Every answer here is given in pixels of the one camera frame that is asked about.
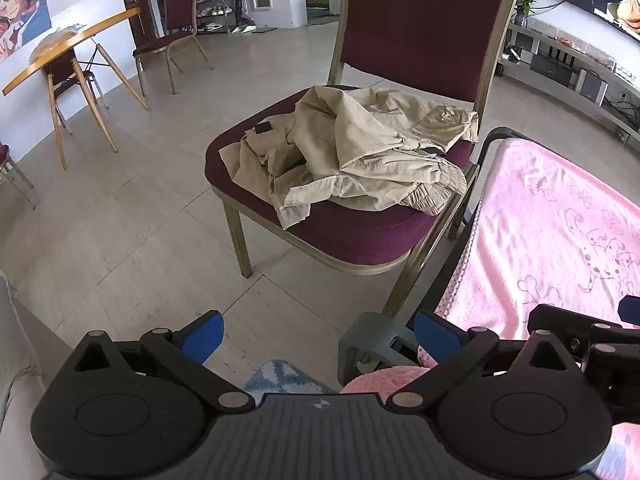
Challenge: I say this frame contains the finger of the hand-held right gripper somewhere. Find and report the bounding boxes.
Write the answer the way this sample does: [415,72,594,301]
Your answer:
[529,296,640,357]
[582,341,640,373]

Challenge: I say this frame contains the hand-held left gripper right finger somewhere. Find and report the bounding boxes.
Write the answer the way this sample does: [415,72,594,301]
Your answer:
[390,309,583,413]

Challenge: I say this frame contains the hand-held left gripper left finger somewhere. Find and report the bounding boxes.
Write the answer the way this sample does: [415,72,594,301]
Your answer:
[74,310,257,415]

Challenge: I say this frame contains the beige pants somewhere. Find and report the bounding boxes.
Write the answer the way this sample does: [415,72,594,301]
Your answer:
[219,85,480,231]

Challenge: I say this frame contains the person's pink fluffy garment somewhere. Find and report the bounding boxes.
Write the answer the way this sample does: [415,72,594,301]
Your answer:
[341,365,434,395]

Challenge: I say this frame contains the blue white patterned rug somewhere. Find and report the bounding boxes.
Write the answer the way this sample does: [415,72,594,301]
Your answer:
[244,359,337,395]

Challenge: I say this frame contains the silver speaker box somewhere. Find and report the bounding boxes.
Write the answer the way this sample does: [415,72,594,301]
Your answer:
[577,67,609,106]

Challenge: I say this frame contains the maroon banquet chair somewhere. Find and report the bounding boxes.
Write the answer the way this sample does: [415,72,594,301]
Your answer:
[205,0,528,318]
[42,47,108,136]
[132,0,215,97]
[0,144,37,211]

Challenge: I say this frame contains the grey television stand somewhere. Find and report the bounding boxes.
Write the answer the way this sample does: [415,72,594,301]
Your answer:
[495,10,640,148]

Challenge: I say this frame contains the wooden table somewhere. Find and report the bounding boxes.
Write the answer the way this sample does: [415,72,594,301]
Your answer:
[2,7,150,170]

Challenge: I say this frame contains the tan woven tray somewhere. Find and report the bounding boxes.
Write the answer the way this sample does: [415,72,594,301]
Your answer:
[30,26,87,59]

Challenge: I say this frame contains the green door mat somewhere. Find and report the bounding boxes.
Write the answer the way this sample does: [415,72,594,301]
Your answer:
[306,6,342,26]

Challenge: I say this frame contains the grey plastic bracket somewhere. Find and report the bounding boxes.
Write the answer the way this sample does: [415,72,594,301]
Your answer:
[337,311,423,386]

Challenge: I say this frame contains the black bed frame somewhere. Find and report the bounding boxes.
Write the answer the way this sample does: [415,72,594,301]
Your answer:
[432,126,538,311]

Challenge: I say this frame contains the wall poster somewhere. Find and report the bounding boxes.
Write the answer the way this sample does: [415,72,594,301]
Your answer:
[0,0,53,63]

